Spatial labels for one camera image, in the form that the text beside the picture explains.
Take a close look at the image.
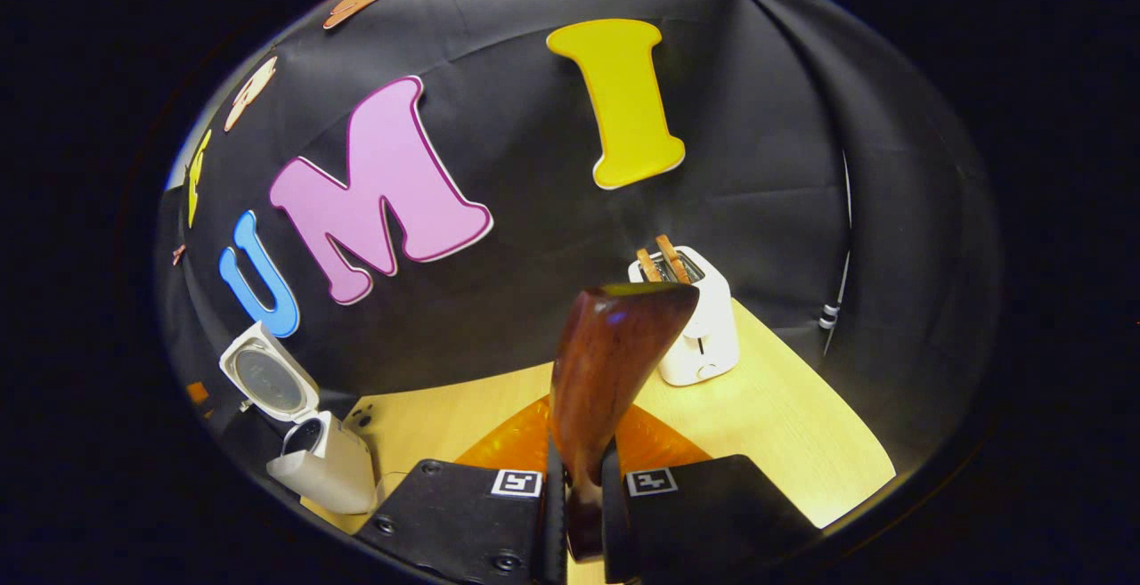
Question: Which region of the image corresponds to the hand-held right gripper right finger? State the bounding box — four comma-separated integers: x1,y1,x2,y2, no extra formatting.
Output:
601,402,826,584

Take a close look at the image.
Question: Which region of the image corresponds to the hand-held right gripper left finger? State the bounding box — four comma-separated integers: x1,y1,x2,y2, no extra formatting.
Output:
356,394,569,585

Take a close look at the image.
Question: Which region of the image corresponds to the white rice cooker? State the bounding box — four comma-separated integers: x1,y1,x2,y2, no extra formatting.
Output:
219,321,378,516

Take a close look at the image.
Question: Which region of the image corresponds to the wooden spoon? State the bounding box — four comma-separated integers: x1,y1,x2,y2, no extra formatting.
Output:
548,282,701,564

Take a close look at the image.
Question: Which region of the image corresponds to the white toaster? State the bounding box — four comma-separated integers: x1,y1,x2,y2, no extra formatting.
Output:
628,247,741,387

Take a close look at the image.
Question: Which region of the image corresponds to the black backdrop cloth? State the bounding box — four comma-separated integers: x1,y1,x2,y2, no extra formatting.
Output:
156,0,1003,479

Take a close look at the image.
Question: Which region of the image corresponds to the white cable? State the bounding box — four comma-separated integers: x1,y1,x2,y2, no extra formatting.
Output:
818,153,854,356

